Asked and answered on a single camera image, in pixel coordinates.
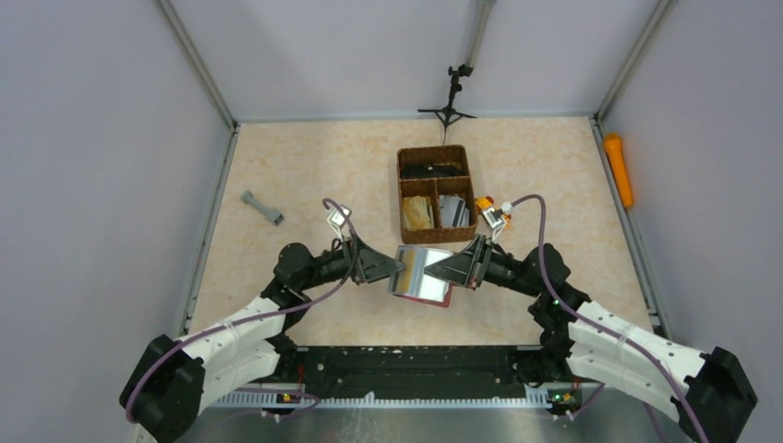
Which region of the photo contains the gold credit card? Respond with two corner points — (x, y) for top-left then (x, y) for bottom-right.
(389, 270), (411, 295)

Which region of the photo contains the red leather card holder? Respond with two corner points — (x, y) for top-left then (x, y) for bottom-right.
(388, 245), (453, 307)

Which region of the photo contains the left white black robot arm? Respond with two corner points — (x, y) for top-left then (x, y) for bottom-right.
(119, 235), (404, 442)

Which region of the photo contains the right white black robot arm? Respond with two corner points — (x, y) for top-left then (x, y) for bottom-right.
(425, 235), (758, 442)

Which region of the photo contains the gold cards pile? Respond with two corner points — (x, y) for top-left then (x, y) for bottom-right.
(402, 196), (435, 231)

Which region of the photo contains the black cards pile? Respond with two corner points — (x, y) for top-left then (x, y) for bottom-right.
(399, 162), (468, 180)

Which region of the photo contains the orange yellow toy car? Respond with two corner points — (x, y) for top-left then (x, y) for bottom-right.
(475, 196), (495, 212)

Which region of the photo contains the brown woven divided basket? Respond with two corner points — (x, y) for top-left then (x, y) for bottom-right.
(396, 144), (478, 245)

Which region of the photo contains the grey toy block bar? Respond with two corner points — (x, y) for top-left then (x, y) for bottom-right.
(240, 190), (284, 226)

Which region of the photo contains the orange flashlight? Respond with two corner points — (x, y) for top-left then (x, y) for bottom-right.
(603, 133), (634, 209)

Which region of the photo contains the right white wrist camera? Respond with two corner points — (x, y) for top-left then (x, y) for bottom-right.
(481, 202), (513, 243)

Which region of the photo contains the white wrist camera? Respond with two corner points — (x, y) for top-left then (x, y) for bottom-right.
(481, 202), (513, 243)
(327, 205), (352, 238)

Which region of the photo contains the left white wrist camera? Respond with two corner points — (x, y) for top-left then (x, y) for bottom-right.
(327, 205), (352, 238)

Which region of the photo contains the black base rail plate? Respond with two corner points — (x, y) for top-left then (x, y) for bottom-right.
(254, 345), (587, 400)

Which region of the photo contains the black camera tripod stand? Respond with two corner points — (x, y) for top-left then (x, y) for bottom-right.
(417, 64), (476, 133)

